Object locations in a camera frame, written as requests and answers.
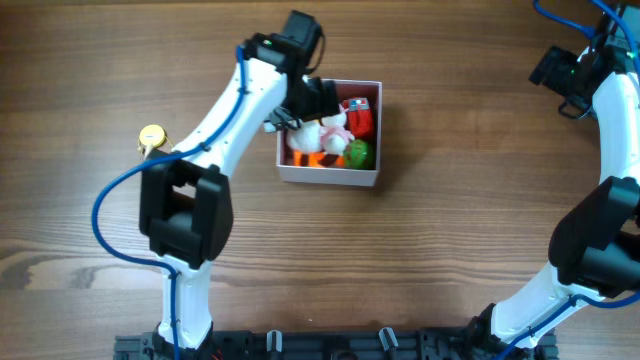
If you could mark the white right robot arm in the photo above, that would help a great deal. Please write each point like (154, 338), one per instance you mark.
(592, 261)

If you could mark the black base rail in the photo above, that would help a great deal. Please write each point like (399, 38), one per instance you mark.
(424, 344)

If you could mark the red toy fire truck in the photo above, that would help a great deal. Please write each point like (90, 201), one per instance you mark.
(360, 120)

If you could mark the black gripper body, left arm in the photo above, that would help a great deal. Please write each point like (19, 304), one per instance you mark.
(310, 100)

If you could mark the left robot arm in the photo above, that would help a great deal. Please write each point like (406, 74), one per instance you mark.
(186, 208)

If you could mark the black gripper body, right arm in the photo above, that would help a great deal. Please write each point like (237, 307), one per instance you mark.
(550, 66)

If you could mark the white plush duck yellow hat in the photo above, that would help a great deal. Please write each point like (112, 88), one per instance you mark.
(306, 145)

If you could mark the white box with pink interior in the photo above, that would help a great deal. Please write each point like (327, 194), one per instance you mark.
(346, 89)

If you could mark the green ball with red numbers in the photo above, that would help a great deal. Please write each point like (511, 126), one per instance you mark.
(359, 155)

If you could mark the yellow rattle drum toy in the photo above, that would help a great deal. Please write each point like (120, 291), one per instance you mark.
(152, 137)

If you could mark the white duck with pink hat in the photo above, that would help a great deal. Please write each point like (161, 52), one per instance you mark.
(334, 138)

